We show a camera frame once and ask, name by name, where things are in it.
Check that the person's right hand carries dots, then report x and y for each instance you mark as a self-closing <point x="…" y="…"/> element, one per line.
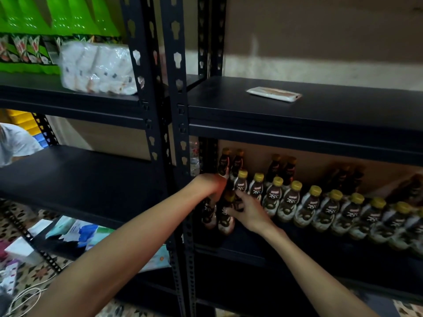
<point x="251" y="214"/>

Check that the person's left hand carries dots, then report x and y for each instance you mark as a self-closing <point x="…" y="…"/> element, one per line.
<point x="208" y="186"/>

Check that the row of yellow-capped coffee bottles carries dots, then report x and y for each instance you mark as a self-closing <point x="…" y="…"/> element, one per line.
<point x="330" y="211"/>

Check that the black metal shelf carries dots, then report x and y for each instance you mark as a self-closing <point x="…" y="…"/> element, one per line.
<point x="297" y="119"/>
<point x="66" y="181"/>

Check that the person's left forearm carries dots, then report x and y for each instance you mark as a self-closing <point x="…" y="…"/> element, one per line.
<point x="112" y="260"/>

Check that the person's right forearm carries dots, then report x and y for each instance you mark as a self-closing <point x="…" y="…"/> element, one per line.
<point x="317" y="280"/>

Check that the clear water bottle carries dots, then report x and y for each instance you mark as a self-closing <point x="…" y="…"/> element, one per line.
<point x="195" y="161"/>

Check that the flat white orange packet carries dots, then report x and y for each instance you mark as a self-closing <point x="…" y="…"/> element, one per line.
<point x="274" y="94"/>

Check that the row of wet wipe packs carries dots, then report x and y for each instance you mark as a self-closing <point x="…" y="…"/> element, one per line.
<point x="73" y="229"/>

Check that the stack of white plastic packs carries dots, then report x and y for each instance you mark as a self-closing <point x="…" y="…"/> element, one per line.
<point x="99" y="66"/>

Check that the small white carton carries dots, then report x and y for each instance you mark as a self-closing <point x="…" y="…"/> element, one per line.
<point x="23" y="249"/>

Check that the yellow plastic crate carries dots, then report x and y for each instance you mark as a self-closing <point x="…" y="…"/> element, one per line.
<point x="20" y="122"/>

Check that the white power strip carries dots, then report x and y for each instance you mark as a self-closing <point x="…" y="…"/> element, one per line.
<point x="10" y="277"/>

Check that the stack of green packs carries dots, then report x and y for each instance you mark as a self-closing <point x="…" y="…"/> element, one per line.
<point x="26" y="49"/>

